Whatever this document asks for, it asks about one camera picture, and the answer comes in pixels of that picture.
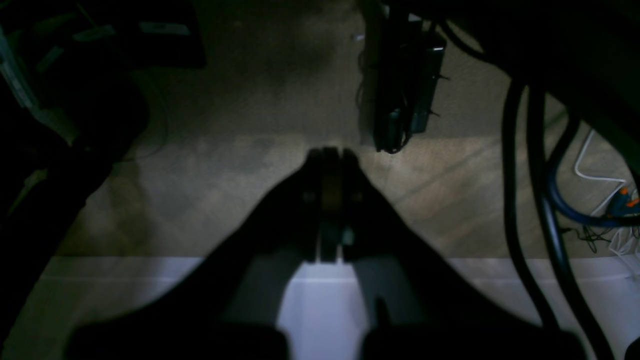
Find thick black cable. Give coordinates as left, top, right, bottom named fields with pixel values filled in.
left=501, top=80, right=616, bottom=360

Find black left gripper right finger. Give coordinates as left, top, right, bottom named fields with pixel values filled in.
left=343, top=149, right=586, bottom=360

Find white cable on floor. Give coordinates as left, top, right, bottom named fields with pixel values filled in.
left=573, top=130, right=640, bottom=276

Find blue cable on floor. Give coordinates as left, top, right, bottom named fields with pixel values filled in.
left=546, top=120, right=640, bottom=228

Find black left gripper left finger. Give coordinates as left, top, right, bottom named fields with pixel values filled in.
left=70, top=149, right=323, bottom=360

